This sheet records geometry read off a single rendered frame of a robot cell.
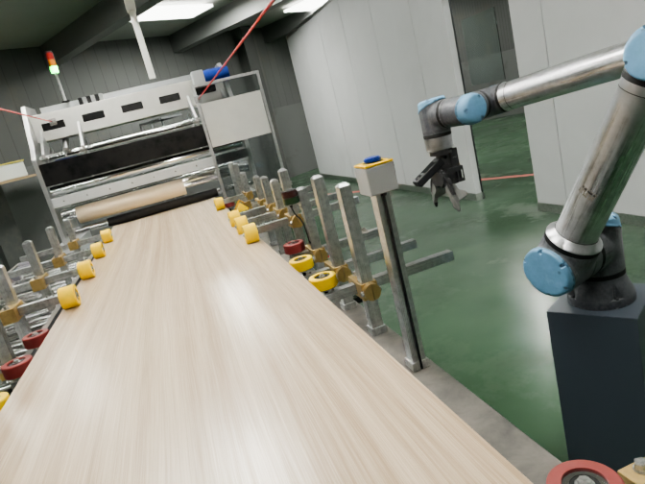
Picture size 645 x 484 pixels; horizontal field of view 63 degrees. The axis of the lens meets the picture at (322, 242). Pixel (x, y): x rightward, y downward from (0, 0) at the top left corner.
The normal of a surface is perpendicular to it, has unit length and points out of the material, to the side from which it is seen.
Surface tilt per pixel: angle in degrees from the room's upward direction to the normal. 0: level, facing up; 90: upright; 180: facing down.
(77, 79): 90
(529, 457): 0
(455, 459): 0
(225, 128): 90
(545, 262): 94
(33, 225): 90
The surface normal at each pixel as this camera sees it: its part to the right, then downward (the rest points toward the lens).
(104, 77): 0.73, -0.01
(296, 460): -0.24, -0.94
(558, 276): -0.80, 0.40
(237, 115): 0.29, 0.17
